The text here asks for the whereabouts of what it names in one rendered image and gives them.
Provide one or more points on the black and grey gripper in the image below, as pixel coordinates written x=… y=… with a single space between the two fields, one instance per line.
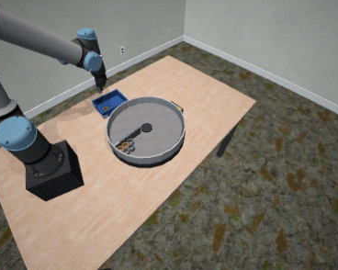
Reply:
x=100 y=78

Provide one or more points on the blue crate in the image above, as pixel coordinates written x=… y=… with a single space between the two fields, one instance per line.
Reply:
x=110 y=100

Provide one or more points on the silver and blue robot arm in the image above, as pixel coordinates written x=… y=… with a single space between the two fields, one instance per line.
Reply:
x=18 y=134

